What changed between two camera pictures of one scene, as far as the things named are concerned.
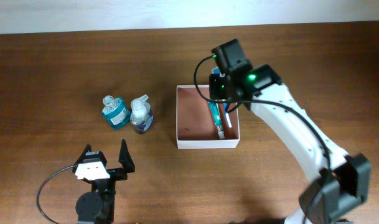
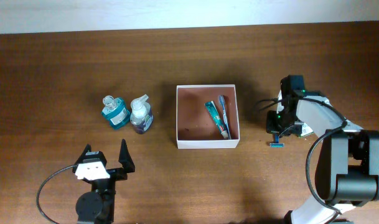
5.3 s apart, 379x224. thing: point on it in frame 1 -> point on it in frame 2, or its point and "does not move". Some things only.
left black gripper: x=125 y=159 does not move
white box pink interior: x=195 y=126 does not move
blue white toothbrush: x=216 y=71 -> x=221 y=100
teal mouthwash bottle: x=115 y=112 does not move
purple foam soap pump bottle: x=141 y=116 does not move
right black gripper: x=215 y=90 -> x=272 y=127
